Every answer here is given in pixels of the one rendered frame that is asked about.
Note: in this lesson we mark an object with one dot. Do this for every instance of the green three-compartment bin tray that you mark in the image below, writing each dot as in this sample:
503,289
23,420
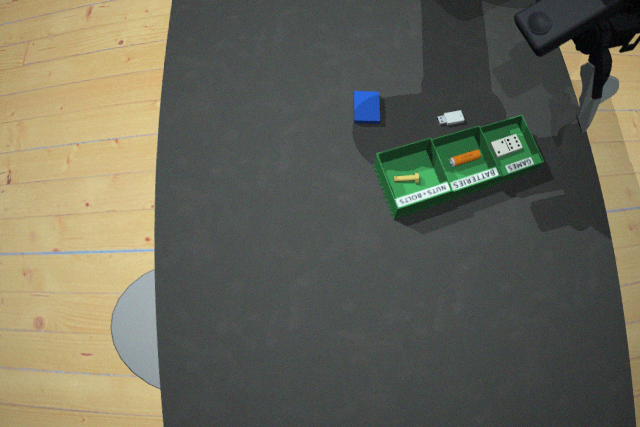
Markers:
423,157

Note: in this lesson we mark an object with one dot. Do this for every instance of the yellow bolt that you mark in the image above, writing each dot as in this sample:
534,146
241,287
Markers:
414,177

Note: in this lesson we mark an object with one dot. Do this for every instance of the white domino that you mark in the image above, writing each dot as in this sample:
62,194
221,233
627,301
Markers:
506,145

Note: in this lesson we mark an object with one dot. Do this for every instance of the orange aa battery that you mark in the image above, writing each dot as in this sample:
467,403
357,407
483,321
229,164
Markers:
464,158

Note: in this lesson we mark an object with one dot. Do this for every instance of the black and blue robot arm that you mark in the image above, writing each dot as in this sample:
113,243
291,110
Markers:
547,24

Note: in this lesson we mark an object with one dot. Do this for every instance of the white usb stick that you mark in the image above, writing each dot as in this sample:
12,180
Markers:
451,118

